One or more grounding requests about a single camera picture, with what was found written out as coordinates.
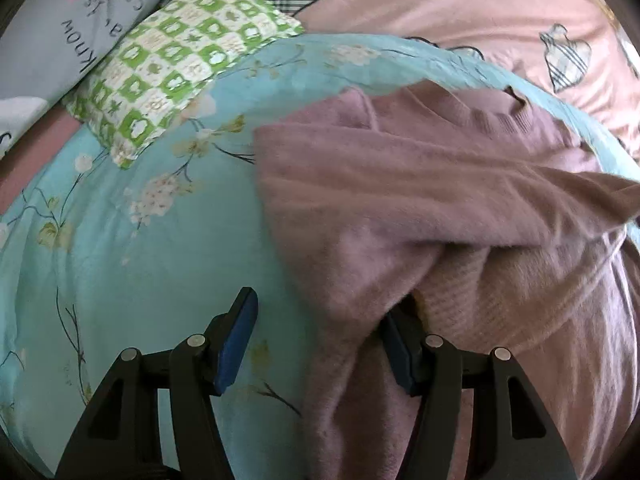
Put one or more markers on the grey printed pillow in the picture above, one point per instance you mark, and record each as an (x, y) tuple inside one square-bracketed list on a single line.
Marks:
[(65, 20)]

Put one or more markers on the pink knit sweater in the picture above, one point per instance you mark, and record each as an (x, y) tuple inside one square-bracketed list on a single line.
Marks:
[(400, 200)]

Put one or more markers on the green checkered pillow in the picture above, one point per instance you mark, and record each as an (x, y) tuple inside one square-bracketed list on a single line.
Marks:
[(175, 65)]

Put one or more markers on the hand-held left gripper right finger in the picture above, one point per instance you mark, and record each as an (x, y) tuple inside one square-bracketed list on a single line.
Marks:
[(400, 355)]

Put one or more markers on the pink bedsheet with plaid hearts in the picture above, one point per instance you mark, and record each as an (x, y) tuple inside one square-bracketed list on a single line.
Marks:
[(450, 5)]

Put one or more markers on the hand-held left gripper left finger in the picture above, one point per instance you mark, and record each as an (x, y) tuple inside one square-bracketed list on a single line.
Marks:
[(236, 340)]

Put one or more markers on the teal floral blanket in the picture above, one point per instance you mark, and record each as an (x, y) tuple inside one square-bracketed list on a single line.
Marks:
[(150, 260)]

